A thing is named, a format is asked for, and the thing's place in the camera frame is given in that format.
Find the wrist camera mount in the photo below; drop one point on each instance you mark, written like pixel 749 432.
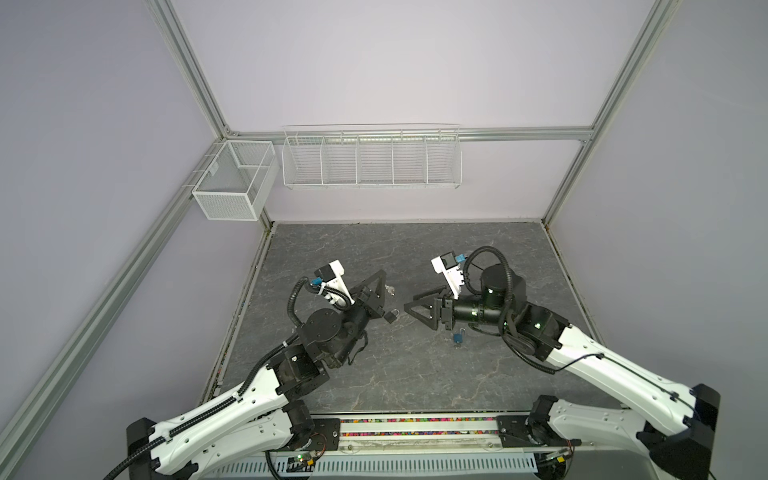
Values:
pixel 329 284
pixel 450 265

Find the white wire shelf basket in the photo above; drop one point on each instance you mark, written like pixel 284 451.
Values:
pixel 372 156

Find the white mesh box basket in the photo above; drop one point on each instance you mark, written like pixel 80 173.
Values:
pixel 237 181

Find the blue padlock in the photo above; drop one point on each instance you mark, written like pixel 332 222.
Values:
pixel 459 338

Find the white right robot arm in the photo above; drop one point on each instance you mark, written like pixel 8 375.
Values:
pixel 664 421

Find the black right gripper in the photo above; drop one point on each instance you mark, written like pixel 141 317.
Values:
pixel 433 304

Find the black padlock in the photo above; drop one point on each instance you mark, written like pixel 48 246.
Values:
pixel 391 316

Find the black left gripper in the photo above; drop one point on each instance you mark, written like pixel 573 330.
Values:
pixel 372 302

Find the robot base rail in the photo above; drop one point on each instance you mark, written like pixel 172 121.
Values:
pixel 422 445

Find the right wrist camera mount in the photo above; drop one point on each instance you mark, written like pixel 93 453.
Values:
pixel 450 265

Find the aluminium enclosure frame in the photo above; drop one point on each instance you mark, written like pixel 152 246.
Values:
pixel 35 413

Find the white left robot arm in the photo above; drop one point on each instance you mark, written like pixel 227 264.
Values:
pixel 266 411

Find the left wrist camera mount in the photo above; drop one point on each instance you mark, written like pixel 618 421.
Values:
pixel 329 284

